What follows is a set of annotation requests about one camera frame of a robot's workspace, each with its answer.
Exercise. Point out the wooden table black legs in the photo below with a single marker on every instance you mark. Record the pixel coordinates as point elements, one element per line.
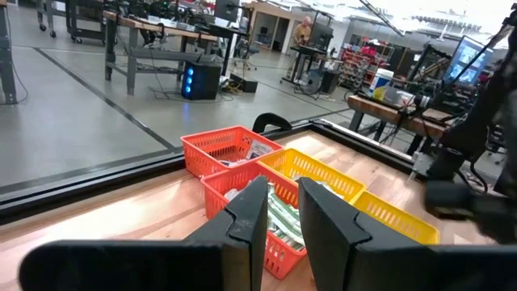
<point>387,113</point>

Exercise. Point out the person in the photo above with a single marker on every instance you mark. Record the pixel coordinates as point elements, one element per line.
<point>302,32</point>

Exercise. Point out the grey metal table leg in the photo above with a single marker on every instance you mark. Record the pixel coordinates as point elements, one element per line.
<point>7,60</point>

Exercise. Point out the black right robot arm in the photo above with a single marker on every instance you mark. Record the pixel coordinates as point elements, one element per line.
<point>484,113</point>

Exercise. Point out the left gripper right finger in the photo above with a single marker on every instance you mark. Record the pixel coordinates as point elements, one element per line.
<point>331,230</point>

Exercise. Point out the black office chair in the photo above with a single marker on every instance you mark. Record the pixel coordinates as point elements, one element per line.
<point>246,50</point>

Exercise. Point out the black computer monitor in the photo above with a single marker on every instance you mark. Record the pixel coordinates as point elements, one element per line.
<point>226,10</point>

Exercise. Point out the white tub blue label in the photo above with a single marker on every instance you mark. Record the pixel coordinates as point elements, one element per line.
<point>381,83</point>

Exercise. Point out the small black floor fan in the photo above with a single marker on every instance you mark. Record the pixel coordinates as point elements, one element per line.
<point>311,83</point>

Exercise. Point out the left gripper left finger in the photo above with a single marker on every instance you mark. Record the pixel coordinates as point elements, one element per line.
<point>242,226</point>

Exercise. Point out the green striped bandage wrapper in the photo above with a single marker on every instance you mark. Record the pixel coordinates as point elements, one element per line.
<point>282,214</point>
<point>232,194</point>
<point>291,238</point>

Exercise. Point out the black rolling cart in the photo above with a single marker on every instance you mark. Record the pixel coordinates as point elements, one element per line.
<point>85,20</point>

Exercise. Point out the black computer tower blue lights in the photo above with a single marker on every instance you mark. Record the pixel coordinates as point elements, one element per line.
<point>200,81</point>

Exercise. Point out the orange-red plastic basket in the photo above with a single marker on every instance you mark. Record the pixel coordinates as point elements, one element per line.
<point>218,190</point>
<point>210,145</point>

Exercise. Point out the black standing desk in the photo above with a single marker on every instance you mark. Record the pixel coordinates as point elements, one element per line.
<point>319,36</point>

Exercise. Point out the black box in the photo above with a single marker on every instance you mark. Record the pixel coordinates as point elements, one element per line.
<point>244,84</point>

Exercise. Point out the yellow plastic basket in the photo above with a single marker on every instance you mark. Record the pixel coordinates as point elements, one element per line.
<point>307,165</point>
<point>396,220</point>

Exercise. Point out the red parts shelf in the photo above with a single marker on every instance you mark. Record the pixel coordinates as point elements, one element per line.
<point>363,64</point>

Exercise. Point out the wooden workbench grey legs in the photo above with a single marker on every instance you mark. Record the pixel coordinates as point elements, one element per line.
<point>161,28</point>

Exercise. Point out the lit display screen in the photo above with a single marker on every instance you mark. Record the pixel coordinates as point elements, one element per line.
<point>468,60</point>

